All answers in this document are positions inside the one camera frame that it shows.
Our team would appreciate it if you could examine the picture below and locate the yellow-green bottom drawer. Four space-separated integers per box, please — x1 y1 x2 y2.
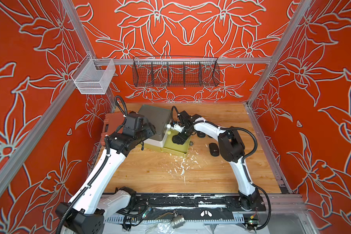
161 130 191 157

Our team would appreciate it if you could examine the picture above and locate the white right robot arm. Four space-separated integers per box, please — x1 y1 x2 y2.
169 106 260 211

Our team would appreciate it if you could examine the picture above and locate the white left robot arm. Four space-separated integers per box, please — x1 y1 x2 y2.
55 96 156 234

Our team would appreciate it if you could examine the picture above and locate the red plastic tool case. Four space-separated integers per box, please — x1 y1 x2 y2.
100 112 124 147

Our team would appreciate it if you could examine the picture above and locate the metal cylindrical fitting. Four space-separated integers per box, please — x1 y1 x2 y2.
171 214 185 229

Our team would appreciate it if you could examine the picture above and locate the black wire wall basket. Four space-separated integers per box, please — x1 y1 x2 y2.
132 56 221 88

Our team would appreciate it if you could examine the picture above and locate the white mesh wall basket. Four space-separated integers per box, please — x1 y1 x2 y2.
71 53 116 95

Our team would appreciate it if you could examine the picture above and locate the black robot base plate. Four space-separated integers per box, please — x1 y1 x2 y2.
109 192 267 224

